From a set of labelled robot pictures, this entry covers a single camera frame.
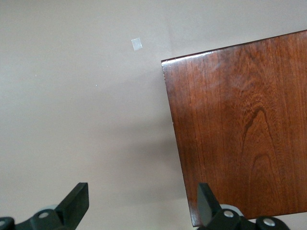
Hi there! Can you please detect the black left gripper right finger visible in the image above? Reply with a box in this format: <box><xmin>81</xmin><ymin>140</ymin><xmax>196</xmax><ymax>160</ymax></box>
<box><xmin>196</xmin><ymin>183</ymin><xmax>292</xmax><ymax>230</ymax></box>

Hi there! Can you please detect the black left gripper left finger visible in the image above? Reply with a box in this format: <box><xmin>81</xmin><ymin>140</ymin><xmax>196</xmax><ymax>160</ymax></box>
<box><xmin>0</xmin><ymin>182</ymin><xmax>90</xmax><ymax>230</ymax></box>

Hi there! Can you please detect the dark wooden drawer cabinet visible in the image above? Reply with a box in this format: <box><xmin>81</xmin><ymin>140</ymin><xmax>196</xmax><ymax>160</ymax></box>
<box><xmin>161</xmin><ymin>30</ymin><xmax>307</xmax><ymax>227</ymax></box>

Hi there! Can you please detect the small grey tape patch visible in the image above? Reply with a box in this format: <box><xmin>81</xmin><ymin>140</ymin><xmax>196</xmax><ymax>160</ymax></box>
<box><xmin>131</xmin><ymin>37</ymin><xmax>144</xmax><ymax>51</ymax></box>

